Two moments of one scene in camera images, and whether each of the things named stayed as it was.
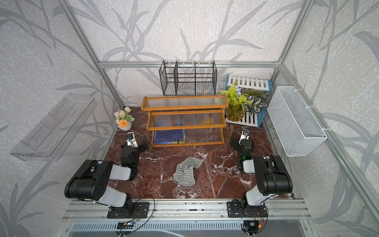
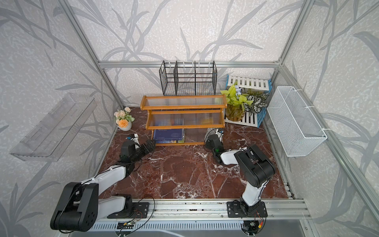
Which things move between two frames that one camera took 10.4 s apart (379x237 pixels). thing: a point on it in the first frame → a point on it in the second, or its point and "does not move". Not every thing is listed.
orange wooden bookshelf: x=185 y=120 does not move
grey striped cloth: x=184 y=173 → x=210 y=131
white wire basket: x=298 y=132 does not move
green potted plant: x=235 y=109 does not move
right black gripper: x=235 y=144 → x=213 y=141
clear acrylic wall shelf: x=49 y=140 does not move
